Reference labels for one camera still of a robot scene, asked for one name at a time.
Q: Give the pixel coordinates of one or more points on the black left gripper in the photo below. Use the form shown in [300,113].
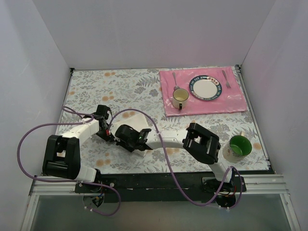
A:
[106,134]

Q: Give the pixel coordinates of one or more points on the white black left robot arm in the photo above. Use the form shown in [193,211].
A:
[62,156]

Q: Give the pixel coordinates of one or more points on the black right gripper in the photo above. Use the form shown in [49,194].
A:
[122,141]

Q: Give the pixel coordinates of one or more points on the white plate blue rim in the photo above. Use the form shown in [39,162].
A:
[205,88]

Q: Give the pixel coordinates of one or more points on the pink placemat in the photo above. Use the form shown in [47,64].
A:
[230,101]

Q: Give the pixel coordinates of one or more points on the silver fork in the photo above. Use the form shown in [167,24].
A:
[226,79]

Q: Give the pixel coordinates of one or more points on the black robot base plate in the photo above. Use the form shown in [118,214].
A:
[155,187]

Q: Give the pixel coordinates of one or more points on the white cloth napkin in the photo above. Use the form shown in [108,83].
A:
[137,122]

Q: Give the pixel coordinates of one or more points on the cream enamel mug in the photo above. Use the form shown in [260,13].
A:
[180,98]

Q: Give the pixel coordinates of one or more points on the aluminium frame rail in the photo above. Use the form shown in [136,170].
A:
[250,184]

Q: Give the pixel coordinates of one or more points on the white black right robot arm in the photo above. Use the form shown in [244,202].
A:
[202,144]

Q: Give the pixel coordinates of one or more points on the silver spoon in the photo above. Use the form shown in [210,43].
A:
[176,85]

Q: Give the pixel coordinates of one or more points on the green inside floral mug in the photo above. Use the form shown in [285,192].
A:
[237,148]

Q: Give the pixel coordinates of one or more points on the floral patterned table mat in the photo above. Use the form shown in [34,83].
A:
[129,91]

